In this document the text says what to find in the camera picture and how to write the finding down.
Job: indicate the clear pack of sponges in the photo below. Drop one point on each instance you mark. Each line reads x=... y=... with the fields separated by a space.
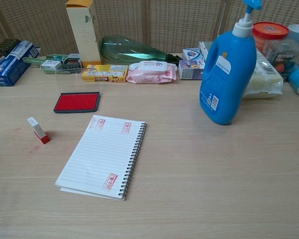
x=264 y=82

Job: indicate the clear plastic snack box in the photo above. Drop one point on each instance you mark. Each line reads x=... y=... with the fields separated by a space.
x=282 y=58

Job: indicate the blue toothpaste box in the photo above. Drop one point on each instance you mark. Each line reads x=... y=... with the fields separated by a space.
x=10 y=67

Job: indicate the tall cream orange carton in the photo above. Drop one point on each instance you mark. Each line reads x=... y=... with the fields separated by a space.
x=83 y=35

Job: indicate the purple blue small box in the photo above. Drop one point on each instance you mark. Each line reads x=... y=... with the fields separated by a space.
x=190 y=69

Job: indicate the spiral lined notebook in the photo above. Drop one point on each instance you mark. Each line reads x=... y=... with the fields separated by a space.
x=102 y=154

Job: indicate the red white stamp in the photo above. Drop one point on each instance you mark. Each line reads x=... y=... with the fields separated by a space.
x=38 y=129

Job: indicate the pink wet wipes pack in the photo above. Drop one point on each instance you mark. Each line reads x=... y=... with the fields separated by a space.
x=149 y=73

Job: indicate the green plastic spray bottle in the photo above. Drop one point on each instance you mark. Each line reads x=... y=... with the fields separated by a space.
x=124 y=49

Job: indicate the small white green box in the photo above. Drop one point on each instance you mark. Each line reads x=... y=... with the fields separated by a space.
x=51 y=64

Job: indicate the red ink pad clear lid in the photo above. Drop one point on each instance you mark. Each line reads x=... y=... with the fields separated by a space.
x=77 y=102

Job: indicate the white blue soap box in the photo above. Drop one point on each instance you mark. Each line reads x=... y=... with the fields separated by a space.
x=193 y=54

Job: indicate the orange lidded jar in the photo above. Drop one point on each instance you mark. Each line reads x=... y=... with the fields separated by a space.
x=270 y=30

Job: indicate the yellow flat box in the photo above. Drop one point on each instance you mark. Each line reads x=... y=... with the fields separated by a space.
x=104 y=73

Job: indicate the blue detergent pump bottle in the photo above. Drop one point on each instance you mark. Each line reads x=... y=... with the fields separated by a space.
x=226 y=82

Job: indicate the wooden folding screen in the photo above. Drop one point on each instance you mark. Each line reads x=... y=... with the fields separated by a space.
x=177 y=22

